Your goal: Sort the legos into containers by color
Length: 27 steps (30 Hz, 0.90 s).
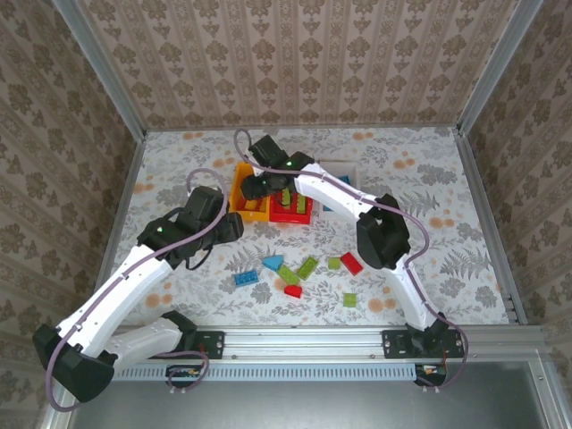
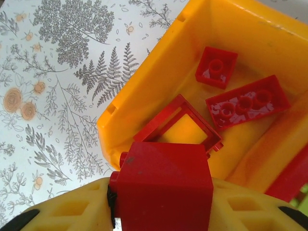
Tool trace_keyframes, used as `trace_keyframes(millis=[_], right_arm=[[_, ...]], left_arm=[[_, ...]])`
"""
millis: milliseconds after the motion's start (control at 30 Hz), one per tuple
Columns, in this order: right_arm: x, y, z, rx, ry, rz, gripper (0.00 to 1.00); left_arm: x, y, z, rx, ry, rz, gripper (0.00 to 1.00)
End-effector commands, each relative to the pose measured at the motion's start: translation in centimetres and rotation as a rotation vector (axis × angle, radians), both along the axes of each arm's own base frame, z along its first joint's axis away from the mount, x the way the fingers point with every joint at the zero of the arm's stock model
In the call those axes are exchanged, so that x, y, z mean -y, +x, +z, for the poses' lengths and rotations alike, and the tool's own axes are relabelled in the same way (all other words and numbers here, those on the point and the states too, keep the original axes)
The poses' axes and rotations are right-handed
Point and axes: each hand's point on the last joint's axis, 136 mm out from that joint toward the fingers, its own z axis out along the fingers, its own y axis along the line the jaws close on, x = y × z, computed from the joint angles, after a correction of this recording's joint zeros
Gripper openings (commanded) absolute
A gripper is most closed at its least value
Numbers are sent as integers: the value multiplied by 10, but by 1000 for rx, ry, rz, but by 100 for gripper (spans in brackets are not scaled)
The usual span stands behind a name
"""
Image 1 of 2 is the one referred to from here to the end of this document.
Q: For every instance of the green lego brick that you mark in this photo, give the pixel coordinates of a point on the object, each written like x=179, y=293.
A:
x=334, y=263
x=286, y=199
x=304, y=205
x=307, y=268
x=350, y=300
x=288, y=274

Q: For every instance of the red lego brick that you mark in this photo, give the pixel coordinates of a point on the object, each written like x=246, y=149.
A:
x=250, y=204
x=351, y=263
x=293, y=291

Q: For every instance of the light blue sloped lego brick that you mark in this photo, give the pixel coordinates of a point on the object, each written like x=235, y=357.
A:
x=273, y=263

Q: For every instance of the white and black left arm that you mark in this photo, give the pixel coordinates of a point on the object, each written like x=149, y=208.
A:
x=111, y=290

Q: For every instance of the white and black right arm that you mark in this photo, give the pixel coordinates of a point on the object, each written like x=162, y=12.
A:
x=339, y=190

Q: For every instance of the orange plastic bin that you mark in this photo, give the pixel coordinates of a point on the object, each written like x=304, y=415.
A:
x=257, y=216

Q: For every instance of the red plastic bin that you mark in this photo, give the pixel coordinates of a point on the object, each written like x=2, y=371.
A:
x=290, y=218

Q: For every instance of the white plastic bin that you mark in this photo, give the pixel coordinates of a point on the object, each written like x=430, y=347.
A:
x=342, y=164

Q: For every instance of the floral patterned table cover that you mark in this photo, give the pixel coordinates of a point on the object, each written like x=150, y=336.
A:
x=402, y=179

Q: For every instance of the grey metal panel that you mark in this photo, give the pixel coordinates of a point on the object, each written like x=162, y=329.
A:
x=290, y=406

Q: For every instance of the aluminium side rail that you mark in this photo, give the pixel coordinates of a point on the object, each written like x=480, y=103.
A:
x=488, y=223
x=124, y=201

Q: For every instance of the thin aluminium wall rail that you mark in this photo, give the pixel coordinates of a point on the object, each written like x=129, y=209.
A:
x=313, y=128

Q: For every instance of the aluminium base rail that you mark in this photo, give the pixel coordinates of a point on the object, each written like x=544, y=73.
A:
x=304, y=344

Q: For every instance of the aluminium frame post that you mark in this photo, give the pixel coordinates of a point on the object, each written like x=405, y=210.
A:
x=107, y=76
x=496, y=67

